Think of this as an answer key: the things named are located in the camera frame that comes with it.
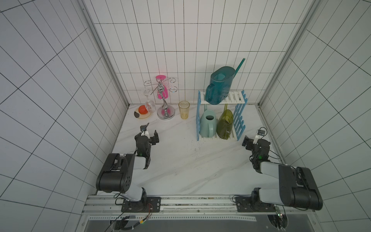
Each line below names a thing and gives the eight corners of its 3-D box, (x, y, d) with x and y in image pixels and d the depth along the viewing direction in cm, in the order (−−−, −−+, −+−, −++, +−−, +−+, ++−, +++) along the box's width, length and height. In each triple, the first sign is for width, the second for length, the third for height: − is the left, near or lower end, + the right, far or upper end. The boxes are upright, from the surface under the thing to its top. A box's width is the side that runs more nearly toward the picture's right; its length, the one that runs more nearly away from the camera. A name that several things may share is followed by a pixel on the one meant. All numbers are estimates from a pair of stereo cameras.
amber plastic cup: (179, 119, 111) (178, 108, 101) (179, 111, 116) (178, 100, 106) (189, 119, 111) (190, 108, 101) (189, 111, 116) (190, 100, 107)
